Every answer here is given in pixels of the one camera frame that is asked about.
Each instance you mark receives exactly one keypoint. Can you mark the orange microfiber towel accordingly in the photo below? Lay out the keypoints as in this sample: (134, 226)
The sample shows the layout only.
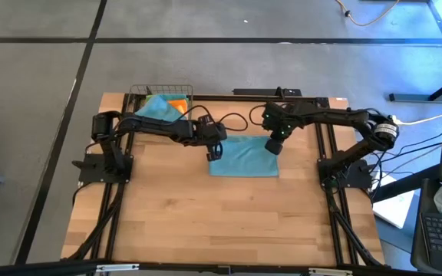
(182, 105)

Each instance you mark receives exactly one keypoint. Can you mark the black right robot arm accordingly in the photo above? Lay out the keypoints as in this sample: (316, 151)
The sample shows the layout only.
(344, 117)

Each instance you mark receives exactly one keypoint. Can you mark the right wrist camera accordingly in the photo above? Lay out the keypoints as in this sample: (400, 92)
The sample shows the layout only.
(274, 146)

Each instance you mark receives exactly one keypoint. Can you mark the black desk edge bar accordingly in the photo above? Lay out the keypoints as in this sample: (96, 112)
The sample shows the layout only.
(405, 184)

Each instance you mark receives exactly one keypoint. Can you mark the light blue microfiber towel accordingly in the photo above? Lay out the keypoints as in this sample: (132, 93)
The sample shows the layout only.
(157, 109)
(244, 161)

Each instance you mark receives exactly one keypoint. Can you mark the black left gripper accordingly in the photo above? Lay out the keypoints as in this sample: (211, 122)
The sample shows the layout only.
(209, 134)

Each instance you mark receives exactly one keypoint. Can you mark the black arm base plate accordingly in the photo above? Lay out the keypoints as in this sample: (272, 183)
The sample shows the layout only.
(90, 174)
(359, 178)

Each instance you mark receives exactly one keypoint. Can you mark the blue-grey floor bar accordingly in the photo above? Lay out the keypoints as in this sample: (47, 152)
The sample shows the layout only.
(416, 98)

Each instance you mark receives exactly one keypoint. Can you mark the silver bracket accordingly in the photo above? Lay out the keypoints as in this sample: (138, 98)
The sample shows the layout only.
(117, 267)
(330, 272)

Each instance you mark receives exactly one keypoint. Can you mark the black bar with sensor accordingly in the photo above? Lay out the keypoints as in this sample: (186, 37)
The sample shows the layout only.
(259, 92)

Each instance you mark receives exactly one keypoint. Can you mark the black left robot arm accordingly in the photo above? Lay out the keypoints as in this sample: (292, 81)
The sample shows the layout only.
(148, 124)

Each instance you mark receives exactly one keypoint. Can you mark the white power plug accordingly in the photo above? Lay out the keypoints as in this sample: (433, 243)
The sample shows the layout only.
(394, 119)

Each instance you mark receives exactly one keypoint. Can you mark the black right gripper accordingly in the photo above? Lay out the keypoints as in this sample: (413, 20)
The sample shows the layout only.
(278, 119)

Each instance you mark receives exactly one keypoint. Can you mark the white board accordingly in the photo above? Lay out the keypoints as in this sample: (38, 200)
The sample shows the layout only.
(395, 211)

